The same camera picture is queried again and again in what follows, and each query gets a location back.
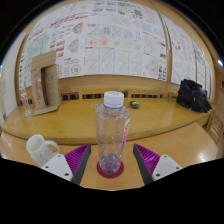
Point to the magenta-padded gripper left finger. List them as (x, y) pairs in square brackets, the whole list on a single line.
[(77, 158)]

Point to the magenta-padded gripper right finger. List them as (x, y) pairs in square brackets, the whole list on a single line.
[(149, 159)]

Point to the clear plastic water bottle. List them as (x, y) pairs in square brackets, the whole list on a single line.
[(112, 133)]

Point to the flat round red coaster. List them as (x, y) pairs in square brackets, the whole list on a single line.
[(101, 172)]

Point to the white cartoon-print mug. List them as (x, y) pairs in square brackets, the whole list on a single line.
[(38, 150)]

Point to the small black object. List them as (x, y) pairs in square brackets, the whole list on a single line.
[(134, 104)]

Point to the brown cardboard box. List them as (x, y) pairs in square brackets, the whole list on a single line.
[(50, 86)]

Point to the black bag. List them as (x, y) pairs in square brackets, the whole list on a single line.
[(193, 96)]

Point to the small clear bottle red label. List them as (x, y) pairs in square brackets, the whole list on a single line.
[(25, 100)]

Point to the white standing air conditioner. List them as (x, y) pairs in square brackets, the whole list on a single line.
[(8, 83)]

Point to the white wall poster with charts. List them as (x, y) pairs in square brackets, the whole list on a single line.
[(186, 53)]

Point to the large wall poster with map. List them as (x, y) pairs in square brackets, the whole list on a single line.
[(106, 43)]

